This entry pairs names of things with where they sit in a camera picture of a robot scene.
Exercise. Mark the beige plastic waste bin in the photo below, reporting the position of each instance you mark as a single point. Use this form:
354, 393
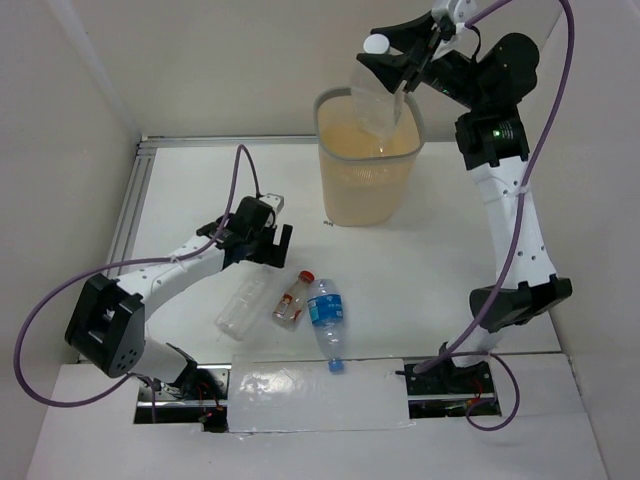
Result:
363, 183

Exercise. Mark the red cap bottle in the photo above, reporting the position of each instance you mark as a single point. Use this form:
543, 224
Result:
289, 308

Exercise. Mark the blue label water bottle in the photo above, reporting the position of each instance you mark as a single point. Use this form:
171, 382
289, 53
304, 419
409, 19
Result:
326, 313

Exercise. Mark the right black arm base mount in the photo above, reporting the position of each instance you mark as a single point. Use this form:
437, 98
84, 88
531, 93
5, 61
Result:
446, 391

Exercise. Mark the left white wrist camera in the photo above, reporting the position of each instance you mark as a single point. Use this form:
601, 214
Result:
275, 201

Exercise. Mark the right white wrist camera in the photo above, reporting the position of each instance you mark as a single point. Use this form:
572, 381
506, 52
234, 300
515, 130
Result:
451, 15

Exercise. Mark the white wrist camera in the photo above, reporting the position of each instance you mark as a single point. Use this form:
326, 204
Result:
275, 201
451, 15

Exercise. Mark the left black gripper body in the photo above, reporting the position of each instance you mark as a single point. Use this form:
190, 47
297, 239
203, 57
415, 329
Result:
261, 245

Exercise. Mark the aluminium frame rail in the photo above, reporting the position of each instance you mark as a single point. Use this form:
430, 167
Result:
405, 282

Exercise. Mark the beige label clear bottle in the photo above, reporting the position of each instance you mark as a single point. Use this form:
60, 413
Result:
376, 109

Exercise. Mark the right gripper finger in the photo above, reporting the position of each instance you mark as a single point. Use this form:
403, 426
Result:
395, 72
405, 36

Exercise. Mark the clear bottle white cap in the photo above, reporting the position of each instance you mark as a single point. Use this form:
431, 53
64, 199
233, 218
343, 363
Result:
240, 313

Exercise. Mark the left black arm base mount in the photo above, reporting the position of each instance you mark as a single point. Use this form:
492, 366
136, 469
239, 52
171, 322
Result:
204, 405

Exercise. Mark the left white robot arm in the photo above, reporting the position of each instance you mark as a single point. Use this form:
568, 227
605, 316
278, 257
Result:
107, 326

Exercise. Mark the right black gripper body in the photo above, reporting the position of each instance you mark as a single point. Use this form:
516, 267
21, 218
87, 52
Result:
451, 73

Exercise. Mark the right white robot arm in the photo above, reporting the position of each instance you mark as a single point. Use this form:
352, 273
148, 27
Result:
493, 143

